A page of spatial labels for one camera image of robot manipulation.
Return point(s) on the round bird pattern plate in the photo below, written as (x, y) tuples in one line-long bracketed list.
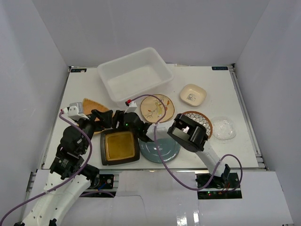
[(152, 109)]

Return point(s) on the blue-grey round plate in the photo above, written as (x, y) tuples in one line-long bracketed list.
[(168, 148)]

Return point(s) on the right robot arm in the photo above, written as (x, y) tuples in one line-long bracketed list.
[(188, 133)]

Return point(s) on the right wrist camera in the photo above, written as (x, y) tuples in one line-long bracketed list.
[(131, 106)]

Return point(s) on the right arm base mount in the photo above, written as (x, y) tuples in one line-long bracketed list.
[(216, 190)]

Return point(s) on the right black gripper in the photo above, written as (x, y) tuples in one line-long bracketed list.
[(119, 115)]

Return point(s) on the cream square dish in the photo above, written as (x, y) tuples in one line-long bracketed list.
[(193, 95)]

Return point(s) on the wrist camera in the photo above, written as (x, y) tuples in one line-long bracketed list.
[(75, 111), (131, 106)]

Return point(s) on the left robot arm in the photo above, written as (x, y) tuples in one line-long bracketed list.
[(70, 175)]

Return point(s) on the clear glass plate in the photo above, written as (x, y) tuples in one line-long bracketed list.
[(223, 128)]

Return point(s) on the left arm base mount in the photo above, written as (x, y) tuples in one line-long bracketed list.
[(102, 181)]

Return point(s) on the black square amber plate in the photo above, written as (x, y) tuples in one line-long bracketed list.
[(118, 147)]

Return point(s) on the white plastic bin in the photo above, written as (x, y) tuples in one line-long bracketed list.
[(135, 74)]

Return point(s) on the woven bamboo plate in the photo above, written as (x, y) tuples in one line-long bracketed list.
[(89, 105)]

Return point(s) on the brown petal pattern plate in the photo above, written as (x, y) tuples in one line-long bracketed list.
[(201, 119)]

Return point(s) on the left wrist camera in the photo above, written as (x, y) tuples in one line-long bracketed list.
[(75, 111)]

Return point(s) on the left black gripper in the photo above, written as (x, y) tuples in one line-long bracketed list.
[(94, 117)]

